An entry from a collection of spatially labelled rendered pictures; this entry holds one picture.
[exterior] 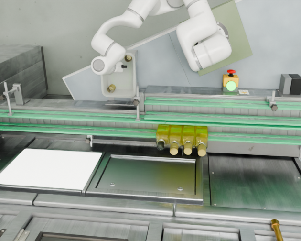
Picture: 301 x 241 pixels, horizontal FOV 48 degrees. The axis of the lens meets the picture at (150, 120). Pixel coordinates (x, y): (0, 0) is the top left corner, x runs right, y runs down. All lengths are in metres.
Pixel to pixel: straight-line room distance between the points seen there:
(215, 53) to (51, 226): 0.88
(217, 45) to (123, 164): 0.68
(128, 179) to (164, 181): 0.15
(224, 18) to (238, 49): 0.15
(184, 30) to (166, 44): 0.37
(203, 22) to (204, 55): 0.13
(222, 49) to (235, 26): 0.33
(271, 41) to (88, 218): 1.13
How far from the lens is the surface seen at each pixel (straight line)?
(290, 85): 1.71
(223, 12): 1.60
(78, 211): 1.36
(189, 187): 1.42
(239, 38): 1.63
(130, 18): 1.39
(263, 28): 1.71
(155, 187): 1.42
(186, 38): 1.34
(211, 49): 1.30
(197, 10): 1.36
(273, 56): 1.74
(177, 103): 1.55
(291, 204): 1.48
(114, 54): 1.37
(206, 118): 1.59
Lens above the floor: 2.41
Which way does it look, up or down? 66 degrees down
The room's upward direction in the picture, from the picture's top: 162 degrees counter-clockwise
